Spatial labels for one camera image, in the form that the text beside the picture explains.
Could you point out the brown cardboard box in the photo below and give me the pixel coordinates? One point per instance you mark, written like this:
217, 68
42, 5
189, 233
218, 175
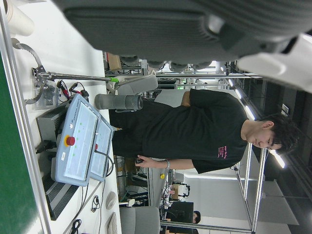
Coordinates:
114, 62

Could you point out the grey power supply box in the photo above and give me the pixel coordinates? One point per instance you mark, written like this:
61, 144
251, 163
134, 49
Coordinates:
48, 122

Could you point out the white grey office chair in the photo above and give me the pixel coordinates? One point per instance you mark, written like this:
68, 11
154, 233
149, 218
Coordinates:
141, 84

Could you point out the person in black t-shirt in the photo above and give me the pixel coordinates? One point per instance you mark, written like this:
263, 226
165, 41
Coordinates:
195, 131

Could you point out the grey insulated bottle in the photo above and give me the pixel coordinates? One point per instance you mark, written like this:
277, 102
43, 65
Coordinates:
117, 102

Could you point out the small black handheld remote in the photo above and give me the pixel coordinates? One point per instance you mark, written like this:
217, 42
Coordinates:
139, 161

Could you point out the red black alligator clip lead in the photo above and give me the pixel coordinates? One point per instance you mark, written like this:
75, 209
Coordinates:
84, 92
63, 89

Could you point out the large grey blue teach pendant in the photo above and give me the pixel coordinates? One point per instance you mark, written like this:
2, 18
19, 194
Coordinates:
78, 136

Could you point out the metal reacher grabber tool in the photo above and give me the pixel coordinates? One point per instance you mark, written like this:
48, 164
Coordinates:
78, 76

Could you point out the grey computer mouse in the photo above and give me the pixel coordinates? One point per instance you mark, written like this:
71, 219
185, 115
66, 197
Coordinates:
111, 200

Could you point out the black computer monitor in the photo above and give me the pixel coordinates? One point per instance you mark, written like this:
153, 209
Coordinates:
181, 212

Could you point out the grey fabric office chair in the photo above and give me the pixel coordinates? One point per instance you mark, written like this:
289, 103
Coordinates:
139, 220

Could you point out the clear bag of black parts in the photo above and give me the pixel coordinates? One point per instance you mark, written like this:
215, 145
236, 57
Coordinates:
52, 101

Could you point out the seated person with dark hair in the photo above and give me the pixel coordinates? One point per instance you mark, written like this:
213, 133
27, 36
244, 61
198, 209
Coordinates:
197, 217

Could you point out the grey keyboard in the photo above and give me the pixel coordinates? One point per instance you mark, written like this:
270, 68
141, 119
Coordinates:
112, 224

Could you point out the black ventilated electronics unit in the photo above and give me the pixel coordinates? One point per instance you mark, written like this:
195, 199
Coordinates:
58, 195

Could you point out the stack of white paper cups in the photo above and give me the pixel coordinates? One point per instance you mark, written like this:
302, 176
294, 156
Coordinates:
19, 22

